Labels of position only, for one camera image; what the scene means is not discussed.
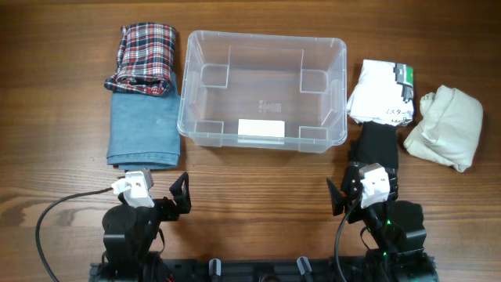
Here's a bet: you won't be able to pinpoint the black garment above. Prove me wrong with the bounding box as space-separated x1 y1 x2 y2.
348 121 398 170

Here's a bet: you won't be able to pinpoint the blue jeans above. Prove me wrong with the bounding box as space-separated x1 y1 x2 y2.
106 82 181 170

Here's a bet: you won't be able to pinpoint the white printed t-shirt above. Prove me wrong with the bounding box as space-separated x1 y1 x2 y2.
347 60 414 126

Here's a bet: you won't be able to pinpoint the cream garment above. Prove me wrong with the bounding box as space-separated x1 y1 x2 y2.
403 85 483 172

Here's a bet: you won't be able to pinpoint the plaid shirt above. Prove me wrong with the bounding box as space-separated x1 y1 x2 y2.
104 22 177 96

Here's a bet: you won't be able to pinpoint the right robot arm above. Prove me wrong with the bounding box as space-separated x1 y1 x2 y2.
326 161 439 282

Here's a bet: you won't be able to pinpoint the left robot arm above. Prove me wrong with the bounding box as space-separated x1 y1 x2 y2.
96 168 191 281

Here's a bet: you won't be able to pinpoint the white label on container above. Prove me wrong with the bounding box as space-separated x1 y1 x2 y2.
237 119 285 138

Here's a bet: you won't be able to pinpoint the clear plastic storage container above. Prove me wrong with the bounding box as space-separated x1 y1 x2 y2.
177 31 348 154

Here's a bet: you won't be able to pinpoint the right black cable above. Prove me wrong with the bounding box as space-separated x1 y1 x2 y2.
333 187 363 282

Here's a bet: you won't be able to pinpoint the black cable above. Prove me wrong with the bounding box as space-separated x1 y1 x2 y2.
333 187 363 282
34 186 115 282

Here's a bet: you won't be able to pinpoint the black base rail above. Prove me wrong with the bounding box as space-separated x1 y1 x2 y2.
89 256 439 282

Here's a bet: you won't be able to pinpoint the left black cable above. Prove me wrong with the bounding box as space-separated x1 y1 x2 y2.
34 186 115 282

